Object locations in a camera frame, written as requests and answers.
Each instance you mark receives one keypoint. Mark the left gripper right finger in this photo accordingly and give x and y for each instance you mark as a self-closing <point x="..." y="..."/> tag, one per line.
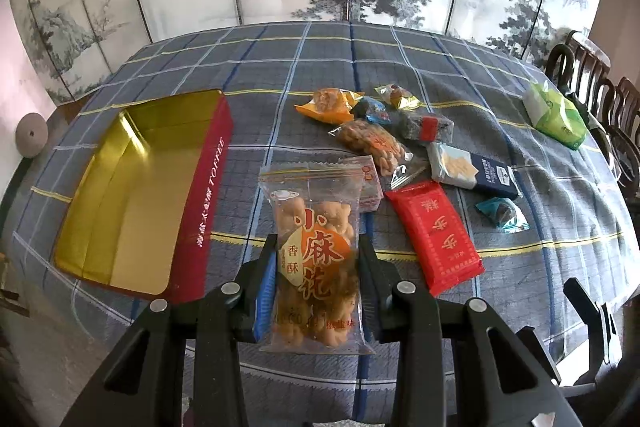
<point x="457" y="361"/>

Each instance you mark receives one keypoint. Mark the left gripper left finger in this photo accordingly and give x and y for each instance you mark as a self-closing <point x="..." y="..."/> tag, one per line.
<point x="140" y="382"/>

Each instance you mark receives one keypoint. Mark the red snack packet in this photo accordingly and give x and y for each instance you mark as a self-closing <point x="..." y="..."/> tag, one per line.
<point x="446" y="253"/>

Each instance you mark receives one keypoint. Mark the fried dough twist bag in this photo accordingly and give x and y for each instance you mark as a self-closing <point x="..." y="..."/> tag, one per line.
<point x="317" y="306"/>

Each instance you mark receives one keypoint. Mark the light blue candy wrapper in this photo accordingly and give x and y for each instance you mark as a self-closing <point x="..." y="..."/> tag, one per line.
<point x="504" y="214"/>

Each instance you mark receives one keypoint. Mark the red gold toffee box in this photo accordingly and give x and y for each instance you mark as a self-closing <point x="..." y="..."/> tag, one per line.
<point x="140" y="219"/>

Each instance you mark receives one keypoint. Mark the plaid blue grey tablecloth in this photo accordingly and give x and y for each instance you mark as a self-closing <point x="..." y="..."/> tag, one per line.
<point x="579" y="225"/>

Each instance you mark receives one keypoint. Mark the pink white snack packet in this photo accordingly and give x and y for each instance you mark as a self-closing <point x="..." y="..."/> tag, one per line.
<point x="371" y="193"/>

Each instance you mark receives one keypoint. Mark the green tissue pack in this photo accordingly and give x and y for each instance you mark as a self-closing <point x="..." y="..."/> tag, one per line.
<point x="554" y="115"/>

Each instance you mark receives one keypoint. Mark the navy cracker package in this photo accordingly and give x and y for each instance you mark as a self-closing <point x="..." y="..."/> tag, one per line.
<point x="473" y="172"/>

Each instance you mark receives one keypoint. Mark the dark wooden chair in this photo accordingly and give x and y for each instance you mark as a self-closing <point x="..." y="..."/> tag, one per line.
<point x="579" y="69"/>

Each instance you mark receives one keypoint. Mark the black sesame bar red label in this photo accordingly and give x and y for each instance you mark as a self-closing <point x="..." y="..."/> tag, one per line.
<point x="427" y="128"/>

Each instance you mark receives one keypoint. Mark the clear bag of nuts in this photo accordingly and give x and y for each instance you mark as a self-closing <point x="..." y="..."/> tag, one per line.
<point x="364" y="137"/>

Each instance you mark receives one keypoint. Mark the small blue snack packet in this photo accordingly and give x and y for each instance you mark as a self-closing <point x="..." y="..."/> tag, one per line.
<point x="372" y="111"/>

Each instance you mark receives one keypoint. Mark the small yellow snack packet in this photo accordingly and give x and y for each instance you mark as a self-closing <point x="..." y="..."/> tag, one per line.
<point x="398" y="97"/>

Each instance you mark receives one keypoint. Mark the round grey disc object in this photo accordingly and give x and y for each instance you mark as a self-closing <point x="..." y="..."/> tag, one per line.
<point x="31" y="135"/>

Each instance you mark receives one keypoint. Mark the orange snack packet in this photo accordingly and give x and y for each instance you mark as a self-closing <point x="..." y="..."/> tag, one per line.
<point x="330" y="105"/>

